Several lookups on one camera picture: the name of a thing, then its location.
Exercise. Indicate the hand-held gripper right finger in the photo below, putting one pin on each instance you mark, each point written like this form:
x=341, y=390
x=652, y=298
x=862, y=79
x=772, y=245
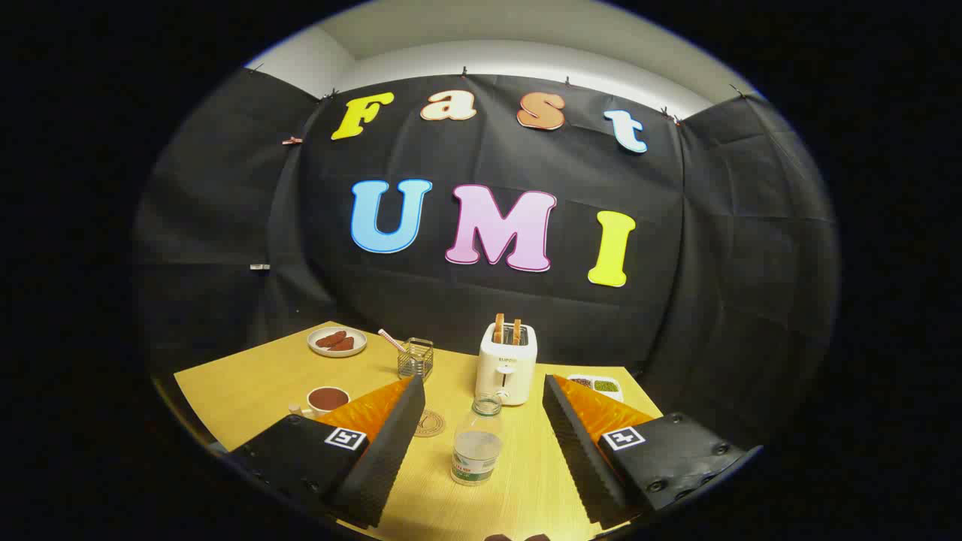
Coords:
x=582, y=458

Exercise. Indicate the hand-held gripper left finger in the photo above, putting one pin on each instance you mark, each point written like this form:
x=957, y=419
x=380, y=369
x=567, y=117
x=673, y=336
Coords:
x=383, y=458

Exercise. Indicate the round wooden coaster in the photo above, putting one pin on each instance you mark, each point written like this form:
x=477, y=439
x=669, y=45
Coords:
x=433, y=423

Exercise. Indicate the white divided dish with beans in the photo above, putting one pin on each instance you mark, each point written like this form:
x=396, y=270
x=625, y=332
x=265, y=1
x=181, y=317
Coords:
x=594, y=392

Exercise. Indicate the white toaster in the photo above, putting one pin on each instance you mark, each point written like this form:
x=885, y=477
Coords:
x=505, y=368

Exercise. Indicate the red-brown sausage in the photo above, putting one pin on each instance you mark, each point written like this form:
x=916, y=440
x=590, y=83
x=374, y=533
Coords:
x=331, y=339
x=343, y=345

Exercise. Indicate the white round plate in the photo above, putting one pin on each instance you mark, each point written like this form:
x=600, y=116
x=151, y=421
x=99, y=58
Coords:
x=319, y=349

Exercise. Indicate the wooden table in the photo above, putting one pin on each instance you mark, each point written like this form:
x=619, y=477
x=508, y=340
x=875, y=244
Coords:
x=263, y=383

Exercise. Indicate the black backdrop cloth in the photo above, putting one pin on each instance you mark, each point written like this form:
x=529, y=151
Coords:
x=676, y=315

